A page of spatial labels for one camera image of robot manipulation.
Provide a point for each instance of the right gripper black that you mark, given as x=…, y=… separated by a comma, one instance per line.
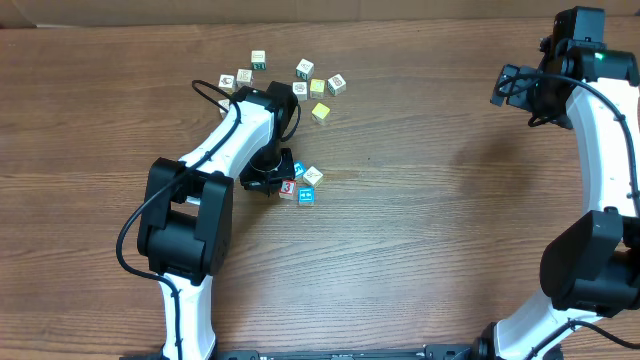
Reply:
x=507, y=85

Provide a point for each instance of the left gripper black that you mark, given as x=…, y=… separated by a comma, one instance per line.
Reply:
x=267, y=177

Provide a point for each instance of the red number 3 block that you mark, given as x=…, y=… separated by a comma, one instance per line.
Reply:
x=288, y=190

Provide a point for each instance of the blue number 5 block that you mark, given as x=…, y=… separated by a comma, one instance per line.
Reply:
x=299, y=169

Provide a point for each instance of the plain block red car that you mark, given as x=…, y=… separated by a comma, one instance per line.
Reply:
x=313, y=177

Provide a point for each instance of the blue letter H block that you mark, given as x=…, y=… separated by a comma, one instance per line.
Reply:
x=306, y=196

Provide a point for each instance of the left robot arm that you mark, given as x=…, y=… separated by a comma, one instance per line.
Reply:
x=186, y=218

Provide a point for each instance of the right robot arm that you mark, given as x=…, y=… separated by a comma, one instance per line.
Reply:
x=590, y=271

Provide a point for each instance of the plain wooden block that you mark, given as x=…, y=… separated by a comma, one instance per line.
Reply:
x=223, y=105

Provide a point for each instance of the yellow block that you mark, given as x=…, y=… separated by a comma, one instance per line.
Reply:
x=320, y=113
x=317, y=88

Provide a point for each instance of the plain block red drawing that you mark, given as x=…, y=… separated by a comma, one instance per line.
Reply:
x=300, y=90

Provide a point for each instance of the block with red picture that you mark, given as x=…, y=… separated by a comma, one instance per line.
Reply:
x=227, y=83

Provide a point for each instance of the plain block K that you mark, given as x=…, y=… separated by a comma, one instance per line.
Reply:
x=244, y=77

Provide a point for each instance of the yellow top block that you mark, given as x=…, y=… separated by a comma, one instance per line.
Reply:
x=317, y=88

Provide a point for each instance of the white block teal side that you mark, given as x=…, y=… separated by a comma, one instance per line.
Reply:
x=305, y=69

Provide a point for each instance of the white block green side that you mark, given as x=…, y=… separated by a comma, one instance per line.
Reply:
x=336, y=84

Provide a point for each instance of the block with teal side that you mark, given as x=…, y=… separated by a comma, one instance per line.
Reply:
x=258, y=59

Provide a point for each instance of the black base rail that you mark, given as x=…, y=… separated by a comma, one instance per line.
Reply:
x=430, y=352

